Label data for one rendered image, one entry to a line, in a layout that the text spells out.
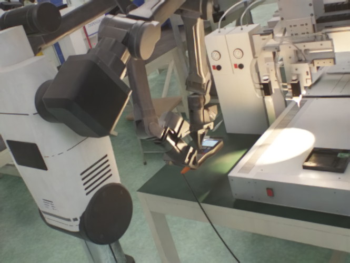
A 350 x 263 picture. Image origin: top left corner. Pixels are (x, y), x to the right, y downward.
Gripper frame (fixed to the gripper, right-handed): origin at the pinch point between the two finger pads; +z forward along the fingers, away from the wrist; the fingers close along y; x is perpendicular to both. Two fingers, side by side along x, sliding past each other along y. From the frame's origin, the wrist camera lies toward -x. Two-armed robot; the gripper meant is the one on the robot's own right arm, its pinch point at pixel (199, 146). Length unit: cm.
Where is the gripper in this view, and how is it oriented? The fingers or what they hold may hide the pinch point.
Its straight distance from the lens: 157.8
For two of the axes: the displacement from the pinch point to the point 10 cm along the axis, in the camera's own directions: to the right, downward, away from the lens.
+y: -7.6, -0.5, 6.4
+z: 1.1, 9.7, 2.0
